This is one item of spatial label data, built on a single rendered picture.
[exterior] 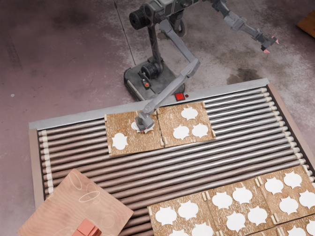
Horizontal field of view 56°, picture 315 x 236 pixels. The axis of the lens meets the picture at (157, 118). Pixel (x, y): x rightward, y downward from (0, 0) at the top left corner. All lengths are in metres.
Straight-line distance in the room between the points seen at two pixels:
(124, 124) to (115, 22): 2.31
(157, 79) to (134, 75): 0.27
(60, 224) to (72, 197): 0.18
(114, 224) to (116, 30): 2.90
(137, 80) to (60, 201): 1.82
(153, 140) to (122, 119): 0.30
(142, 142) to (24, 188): 1.45
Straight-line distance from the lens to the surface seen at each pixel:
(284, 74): 4.36
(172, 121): 2.36
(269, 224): 2.30
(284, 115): 2.70
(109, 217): 1.98
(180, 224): 2.11
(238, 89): 2.72
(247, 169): 2.37
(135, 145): 2.24
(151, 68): 3.31
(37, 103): 3.64
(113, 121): 2.33
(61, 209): 2.03
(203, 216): 2.15
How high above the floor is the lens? 2.98
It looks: 60 degrees down
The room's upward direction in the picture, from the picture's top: 12 degrees clockwise
